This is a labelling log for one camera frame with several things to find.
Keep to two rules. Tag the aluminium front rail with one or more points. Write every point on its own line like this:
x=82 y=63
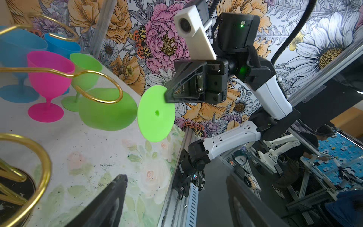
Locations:
x=181 y=203

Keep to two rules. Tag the blue wine glass front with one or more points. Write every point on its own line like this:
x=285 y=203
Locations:
x=15 y=46

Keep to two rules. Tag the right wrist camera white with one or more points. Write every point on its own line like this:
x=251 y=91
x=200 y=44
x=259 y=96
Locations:
x=190 y=27

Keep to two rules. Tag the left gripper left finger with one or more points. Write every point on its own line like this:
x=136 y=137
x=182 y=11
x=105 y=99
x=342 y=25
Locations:
x=106 y=209

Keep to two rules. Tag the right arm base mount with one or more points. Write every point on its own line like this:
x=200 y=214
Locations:
x=187 y=174

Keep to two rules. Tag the green wine glass front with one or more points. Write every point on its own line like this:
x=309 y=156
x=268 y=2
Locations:
x=85 y=81

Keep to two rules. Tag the pink wine glass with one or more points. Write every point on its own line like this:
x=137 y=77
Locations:
x=48 y=85

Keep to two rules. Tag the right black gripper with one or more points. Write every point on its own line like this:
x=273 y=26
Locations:
x=197 y=81

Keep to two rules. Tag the blue wine glass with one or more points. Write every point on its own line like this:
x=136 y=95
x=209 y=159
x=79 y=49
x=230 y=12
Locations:
x=61 y=47
x=15 y=46

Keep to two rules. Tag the green wine glass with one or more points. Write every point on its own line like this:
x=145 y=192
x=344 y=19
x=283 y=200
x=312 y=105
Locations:
x=155 y=117
x=85 y=81

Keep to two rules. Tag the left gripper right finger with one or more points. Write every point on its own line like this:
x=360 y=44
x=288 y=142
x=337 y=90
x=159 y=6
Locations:
x=247 y=210

